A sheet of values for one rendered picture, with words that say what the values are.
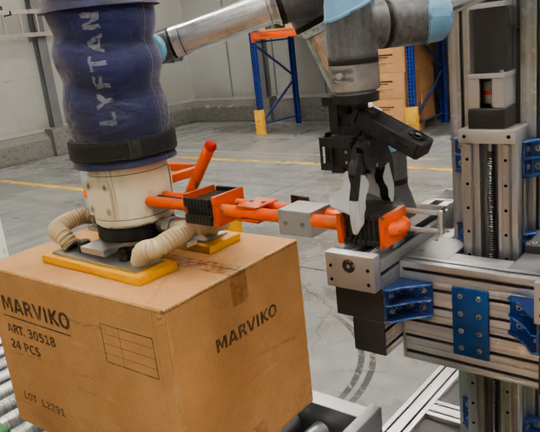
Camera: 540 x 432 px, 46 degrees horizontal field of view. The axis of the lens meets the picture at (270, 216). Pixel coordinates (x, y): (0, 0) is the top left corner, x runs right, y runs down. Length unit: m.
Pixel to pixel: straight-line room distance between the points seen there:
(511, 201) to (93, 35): 0.99
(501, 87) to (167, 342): 0.92
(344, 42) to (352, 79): 0.05
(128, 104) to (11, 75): 9.77
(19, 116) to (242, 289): 9.92
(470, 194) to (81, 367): 0.97
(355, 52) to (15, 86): 10.23
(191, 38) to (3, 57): 9.50
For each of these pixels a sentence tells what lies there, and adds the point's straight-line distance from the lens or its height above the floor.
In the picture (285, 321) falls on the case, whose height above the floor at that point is 0.92.
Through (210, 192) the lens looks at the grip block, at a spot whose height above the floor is 1.23.
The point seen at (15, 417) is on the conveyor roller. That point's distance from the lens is 2.05.
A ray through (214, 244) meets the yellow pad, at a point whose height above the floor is 1.10.
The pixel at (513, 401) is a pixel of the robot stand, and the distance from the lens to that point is 1.81.
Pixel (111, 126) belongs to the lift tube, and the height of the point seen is 1.38.
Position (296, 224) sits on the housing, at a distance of 1.06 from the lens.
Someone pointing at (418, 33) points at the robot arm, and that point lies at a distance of 1.00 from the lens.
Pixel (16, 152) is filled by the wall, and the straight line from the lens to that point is 10.85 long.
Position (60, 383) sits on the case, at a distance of 1.49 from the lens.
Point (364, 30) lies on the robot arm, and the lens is 0.95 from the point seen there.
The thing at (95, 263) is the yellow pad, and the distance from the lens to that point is 1.36.
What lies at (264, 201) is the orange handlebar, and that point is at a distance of 1.13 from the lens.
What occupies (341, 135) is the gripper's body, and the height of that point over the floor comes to 1.35.
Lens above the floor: 1.51
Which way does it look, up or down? 16 degrees down
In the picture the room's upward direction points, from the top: 6 degrees counter-clockwise
